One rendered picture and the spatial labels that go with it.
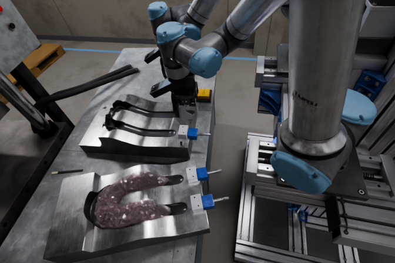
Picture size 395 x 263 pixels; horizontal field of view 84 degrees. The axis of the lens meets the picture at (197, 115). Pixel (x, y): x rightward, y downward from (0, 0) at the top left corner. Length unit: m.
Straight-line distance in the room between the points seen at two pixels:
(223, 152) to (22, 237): 1.38
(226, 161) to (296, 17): 1.63
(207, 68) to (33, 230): 0.88
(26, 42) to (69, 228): 0.96
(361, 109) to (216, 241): 1.31
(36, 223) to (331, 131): 1.03
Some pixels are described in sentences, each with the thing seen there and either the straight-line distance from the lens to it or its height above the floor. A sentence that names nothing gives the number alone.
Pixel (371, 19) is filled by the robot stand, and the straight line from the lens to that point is 0.73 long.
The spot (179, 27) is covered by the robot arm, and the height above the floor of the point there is 1.36.
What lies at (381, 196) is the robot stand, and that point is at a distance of 0.83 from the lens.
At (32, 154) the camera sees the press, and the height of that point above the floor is 0.78.
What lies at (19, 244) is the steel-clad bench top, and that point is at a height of 0.80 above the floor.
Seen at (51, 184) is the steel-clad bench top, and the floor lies 0.80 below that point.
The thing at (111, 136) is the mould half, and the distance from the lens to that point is 0.98.
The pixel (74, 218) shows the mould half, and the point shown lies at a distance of 0.89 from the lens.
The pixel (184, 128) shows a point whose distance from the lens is 0.92.
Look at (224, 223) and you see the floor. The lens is 1.70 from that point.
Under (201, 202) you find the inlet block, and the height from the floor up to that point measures 0.88.
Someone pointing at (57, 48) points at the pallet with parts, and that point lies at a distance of 3.81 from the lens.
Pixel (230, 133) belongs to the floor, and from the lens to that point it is 2.04.
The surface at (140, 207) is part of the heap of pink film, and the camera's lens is 0.80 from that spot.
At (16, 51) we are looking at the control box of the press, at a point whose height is 1.12.
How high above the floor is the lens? 1.63
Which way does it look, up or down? 48 degrees down
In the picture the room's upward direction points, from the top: 8 degrees counter-clockwise
